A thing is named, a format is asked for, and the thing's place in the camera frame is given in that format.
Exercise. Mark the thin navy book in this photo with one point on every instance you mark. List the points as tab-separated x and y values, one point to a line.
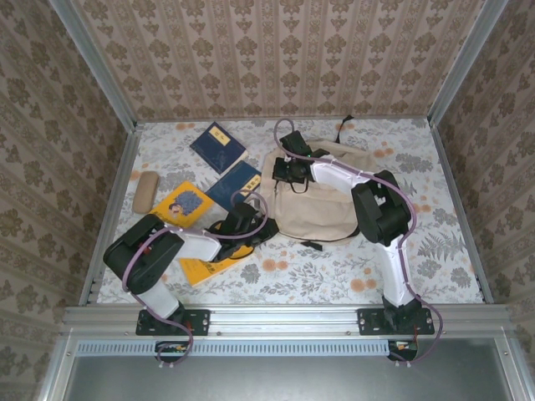
234	184

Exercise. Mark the thick navy book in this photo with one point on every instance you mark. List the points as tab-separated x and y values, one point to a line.
213	144

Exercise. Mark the aluminium back rail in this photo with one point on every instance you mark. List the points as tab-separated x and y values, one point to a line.
251	120

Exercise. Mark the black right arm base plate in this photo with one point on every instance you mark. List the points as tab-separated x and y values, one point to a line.
368	321

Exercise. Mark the aluminium left side rail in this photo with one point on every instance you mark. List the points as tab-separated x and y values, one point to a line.
126	167

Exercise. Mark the aluminium right corner post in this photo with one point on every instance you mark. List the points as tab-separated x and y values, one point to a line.
468	62

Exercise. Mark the aluminium corner post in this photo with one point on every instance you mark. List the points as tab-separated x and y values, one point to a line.
468	62
94	62

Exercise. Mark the yellow book boy figure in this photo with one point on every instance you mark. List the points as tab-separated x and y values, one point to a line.
200	269

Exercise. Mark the beige fabric backpack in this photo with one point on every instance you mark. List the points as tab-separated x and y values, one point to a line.
309	213

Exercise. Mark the aluminium front frame rail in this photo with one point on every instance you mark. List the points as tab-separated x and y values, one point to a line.
284	319

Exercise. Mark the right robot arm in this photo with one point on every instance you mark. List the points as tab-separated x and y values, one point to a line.
380	209

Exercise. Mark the grey metal panel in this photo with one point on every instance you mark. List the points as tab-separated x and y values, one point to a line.
292	380

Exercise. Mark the aluminium left corner post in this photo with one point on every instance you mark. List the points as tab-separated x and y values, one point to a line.
94	62

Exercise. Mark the aluminium right side rail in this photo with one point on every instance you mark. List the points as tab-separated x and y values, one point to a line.
453	188

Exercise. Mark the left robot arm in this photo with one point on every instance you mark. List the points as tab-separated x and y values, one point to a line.
142	250

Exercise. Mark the beige pencil case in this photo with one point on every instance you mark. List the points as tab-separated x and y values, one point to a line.
145	192

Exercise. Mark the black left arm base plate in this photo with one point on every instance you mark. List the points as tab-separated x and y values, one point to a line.
196	321

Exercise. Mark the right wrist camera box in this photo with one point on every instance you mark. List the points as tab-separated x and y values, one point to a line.
288	159

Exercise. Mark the yellow book blue-haired figure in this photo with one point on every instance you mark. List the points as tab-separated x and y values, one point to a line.
184	204

